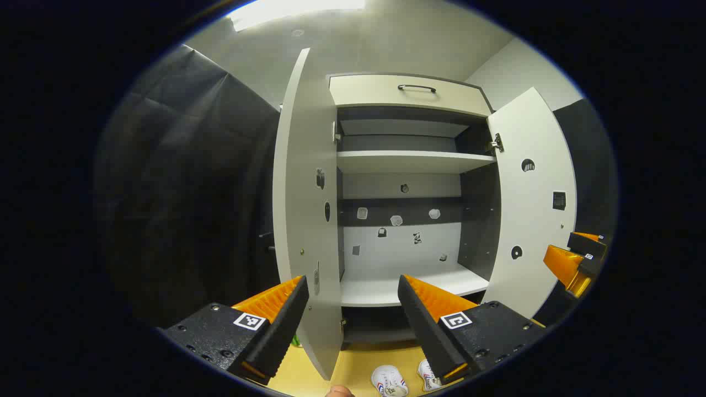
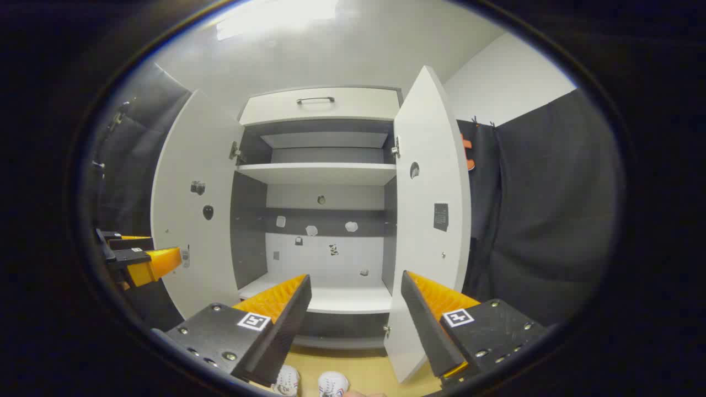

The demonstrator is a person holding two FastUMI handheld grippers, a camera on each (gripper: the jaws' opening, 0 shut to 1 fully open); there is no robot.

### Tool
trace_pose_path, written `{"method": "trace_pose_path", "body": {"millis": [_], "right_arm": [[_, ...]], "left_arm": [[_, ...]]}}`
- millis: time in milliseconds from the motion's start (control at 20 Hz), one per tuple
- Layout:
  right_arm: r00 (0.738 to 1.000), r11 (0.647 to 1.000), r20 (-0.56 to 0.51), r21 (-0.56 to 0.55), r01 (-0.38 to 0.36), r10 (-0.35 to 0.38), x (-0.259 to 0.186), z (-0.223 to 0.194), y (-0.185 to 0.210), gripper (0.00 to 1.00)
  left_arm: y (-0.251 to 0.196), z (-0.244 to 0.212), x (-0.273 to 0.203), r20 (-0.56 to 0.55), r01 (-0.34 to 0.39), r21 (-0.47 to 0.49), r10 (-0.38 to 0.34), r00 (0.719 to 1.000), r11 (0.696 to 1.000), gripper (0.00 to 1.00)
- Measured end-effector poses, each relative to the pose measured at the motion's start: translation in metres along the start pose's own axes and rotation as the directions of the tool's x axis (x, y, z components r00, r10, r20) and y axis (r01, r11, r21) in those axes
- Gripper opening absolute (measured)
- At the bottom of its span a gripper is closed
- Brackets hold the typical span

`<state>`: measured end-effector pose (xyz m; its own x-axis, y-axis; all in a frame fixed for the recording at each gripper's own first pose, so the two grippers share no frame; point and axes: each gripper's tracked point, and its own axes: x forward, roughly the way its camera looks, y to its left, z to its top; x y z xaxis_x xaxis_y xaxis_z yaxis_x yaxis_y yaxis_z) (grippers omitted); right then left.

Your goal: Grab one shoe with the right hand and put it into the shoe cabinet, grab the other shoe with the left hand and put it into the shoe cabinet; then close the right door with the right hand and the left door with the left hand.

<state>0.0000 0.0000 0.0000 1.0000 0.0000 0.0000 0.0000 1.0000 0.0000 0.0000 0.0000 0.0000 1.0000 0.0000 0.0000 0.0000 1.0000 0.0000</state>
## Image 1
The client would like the white canvas shoe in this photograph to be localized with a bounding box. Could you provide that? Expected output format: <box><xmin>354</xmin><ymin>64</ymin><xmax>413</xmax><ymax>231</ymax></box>
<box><xmin>371</xmin><ymin>364</ymin><xmax>410</xmax><ymax>397</ymax></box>
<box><xmin>418</xmin><ymin>358</ymin><xmax>445</xmax><ymax>392</ymax></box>

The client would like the grey white shoe cabinet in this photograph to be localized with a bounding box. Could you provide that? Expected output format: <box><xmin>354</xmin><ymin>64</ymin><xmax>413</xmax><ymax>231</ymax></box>
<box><xmin>328</xmin><ymin>72</ymin><xmax>502</xmax><ymax>351</ymax></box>

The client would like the ceiling light panel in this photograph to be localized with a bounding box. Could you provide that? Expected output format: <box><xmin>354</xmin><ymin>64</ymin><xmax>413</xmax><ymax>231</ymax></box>
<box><xmin>229</xmin><ymin>0</ymin><xmax>367</xmax><ymax>32</ymax></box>

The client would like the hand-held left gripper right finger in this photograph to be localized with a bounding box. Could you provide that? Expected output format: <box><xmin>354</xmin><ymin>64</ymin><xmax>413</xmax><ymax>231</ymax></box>
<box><xmin>397</xmin><ymin>273</ymin><xmax>548</xmax><ymax>387</ymax></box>

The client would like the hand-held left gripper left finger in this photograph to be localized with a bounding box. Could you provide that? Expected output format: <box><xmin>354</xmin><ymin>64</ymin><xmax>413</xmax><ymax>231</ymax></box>
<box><xmin>159</xmin><ymin>275</ymin><xmax>311</xmax><ymax>387</ymax></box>

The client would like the cream cabinet drawer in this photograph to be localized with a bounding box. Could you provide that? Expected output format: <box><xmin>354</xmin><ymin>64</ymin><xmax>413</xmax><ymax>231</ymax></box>
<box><xmin>329</xmin><ymin>73</ymin><xmax>493</xmax><ymax>117</ymax></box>

